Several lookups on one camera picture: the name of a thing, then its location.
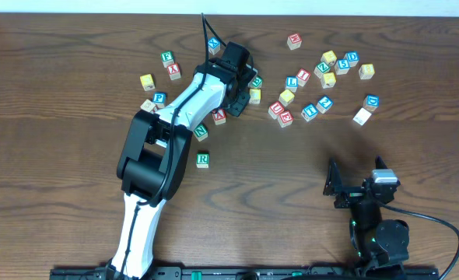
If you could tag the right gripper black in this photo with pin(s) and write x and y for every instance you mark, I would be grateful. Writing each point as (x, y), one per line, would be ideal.
(352, 194)

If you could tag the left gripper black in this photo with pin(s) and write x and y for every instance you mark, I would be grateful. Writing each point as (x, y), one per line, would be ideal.
(243, 98)

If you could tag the green B block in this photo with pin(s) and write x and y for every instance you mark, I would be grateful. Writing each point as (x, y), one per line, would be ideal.
(256, 82)

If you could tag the green R block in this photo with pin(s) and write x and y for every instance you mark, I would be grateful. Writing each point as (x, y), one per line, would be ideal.
(202, 160)

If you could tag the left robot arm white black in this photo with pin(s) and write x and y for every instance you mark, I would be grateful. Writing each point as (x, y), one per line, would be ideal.
(154, 157)

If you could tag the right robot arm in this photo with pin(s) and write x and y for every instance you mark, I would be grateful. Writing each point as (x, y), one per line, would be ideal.
(379, 242)

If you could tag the yellow block centre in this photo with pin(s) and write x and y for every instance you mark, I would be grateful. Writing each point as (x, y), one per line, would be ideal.
(255, 96)

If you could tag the red A block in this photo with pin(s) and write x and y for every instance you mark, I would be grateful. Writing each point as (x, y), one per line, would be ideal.
(219, 116)

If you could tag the red U block lower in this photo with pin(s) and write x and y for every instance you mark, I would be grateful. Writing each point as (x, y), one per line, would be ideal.
(275, 109)

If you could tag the green N block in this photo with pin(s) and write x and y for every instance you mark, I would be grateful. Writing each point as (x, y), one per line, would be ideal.
(200, 132)

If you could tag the yellow block by L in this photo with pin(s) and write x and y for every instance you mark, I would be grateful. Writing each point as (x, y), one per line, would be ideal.
(286, 97)

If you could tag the white blank block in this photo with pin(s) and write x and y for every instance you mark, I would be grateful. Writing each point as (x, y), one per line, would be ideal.
(362, 116)

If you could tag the blue L block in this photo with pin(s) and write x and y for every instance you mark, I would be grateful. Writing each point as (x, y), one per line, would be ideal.
(292, 83)

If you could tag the blue X block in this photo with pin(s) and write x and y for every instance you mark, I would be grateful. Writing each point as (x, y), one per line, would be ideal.
(214, 46)

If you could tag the red I block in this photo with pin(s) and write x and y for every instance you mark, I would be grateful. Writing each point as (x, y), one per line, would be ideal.
(303, 76)

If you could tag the blue D block right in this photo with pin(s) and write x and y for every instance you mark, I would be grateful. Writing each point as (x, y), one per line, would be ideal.
(371, 103)

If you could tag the blue d block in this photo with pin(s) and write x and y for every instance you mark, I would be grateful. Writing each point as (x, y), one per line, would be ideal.
(352, 58)
(371, 103)

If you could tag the blue T block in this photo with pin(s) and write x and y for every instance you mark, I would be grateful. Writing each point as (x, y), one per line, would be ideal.
(309, 112)

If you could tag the blue 2 block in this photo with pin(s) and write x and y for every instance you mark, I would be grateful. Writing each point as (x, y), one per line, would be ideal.
(324, 104)

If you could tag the blue P block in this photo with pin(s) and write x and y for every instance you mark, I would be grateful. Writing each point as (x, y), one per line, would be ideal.
(159, 99)

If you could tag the red block top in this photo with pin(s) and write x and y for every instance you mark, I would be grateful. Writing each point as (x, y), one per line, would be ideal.
(294, 41)

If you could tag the green F block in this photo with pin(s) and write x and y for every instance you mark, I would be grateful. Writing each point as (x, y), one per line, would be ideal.
(167, 58)

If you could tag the beige red block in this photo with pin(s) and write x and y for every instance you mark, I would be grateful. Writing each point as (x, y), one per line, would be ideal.
(149, 106)

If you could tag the green Z block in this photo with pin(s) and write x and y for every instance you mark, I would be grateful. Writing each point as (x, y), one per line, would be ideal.
(321, 68)

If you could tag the yellow block by Z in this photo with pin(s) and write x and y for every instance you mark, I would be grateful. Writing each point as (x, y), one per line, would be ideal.
(328, 80)

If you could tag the yellow block far left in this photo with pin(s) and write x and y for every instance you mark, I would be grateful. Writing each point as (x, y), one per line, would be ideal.
(147, 82)

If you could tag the yellow 8 block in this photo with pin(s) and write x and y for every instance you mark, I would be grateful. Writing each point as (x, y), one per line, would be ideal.
(366, 71)

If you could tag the yellow block upper right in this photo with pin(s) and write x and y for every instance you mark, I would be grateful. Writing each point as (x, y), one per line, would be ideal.
(329, 58)

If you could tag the blue 5 block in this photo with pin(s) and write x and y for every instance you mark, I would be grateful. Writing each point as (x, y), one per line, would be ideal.
(342, 67)

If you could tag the blue D block upper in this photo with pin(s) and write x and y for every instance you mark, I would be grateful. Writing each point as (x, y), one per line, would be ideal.
(352, 58)

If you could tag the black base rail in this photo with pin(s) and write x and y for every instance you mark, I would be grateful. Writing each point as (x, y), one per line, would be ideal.
(317, 272)

